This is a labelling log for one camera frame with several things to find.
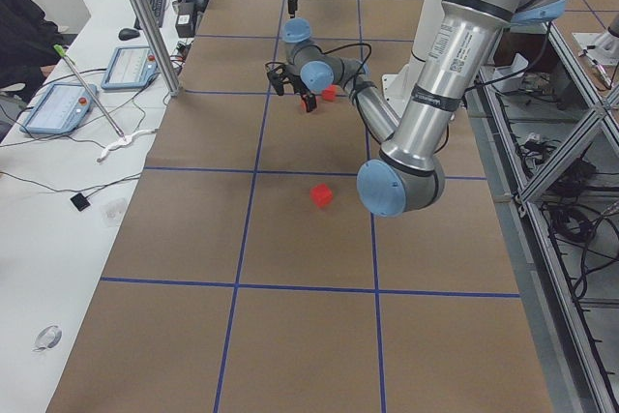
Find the red block center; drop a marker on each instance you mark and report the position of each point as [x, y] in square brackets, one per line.
[329, 94]

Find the red block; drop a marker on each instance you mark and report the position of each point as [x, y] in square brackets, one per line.
[329, 94]
[321, 195]

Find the red block left side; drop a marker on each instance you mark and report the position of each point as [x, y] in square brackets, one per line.
[321, 195]

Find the black box with label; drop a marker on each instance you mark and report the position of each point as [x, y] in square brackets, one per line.
[185, 20]

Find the black keyboard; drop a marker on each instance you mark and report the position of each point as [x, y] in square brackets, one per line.
[155, 4]

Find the black computer mouse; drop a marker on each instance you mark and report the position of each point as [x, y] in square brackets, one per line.
[126, 34]

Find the far teach pendant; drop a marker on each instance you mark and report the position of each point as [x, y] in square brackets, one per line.
[130, 68]

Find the teach pendant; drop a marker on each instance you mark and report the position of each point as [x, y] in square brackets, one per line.
[60, 110]
[130, 68]

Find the small white box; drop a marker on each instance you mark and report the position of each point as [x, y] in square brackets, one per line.
[508, 78]

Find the clear plastic bag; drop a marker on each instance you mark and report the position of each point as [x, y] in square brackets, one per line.
[114, 211]

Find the metal rod green tip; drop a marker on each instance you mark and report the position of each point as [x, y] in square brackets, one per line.
[69, 62]

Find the near teach pendant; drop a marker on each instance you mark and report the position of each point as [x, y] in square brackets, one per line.
[60, 110]

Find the small black square pad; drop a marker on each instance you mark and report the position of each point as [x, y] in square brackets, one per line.
[80, 201]

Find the crumpled clear tape piece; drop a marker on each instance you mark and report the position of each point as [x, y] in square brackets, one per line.
[47, 338]

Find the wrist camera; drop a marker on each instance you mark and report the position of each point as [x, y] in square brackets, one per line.
[277, 76]

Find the aluminium frame post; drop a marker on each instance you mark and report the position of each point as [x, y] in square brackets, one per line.
[144, 14]

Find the aluminium frame rack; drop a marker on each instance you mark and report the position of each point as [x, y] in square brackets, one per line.
[551, 149]

